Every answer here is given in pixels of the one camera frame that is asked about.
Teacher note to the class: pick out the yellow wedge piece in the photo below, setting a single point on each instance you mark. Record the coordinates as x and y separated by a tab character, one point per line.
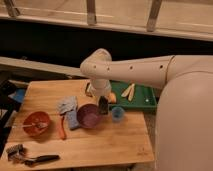
126	92
131	94

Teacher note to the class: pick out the wooden board table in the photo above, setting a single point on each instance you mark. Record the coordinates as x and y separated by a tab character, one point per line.
108	144

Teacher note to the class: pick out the blue sponge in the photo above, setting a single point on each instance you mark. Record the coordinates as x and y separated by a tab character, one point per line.
72	120

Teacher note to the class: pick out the purple bowl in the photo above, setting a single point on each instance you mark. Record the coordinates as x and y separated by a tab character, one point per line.
88	116

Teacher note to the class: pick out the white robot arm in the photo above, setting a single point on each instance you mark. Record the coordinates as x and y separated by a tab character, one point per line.
184	121

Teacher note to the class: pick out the black handled brush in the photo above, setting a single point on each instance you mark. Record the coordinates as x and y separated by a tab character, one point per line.
17	154

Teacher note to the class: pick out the orange fruit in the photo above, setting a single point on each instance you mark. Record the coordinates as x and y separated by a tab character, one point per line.
112	98

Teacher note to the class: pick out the orange bowl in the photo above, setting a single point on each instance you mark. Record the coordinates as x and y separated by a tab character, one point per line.
36	117

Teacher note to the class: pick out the green plastic tray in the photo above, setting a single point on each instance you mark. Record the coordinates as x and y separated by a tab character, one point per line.
143	98

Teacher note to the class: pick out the grey blue cloth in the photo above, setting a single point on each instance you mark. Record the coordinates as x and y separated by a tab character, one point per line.
67	104

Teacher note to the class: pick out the blue object at left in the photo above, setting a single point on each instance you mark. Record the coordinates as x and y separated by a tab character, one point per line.
18	95

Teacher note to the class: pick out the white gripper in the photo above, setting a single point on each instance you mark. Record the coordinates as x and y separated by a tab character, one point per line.
100	87

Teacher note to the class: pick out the spoon in orange bowl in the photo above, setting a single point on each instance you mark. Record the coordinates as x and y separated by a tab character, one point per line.
37	125

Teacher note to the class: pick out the small blue cup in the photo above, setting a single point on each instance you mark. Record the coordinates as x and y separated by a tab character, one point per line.
117	113

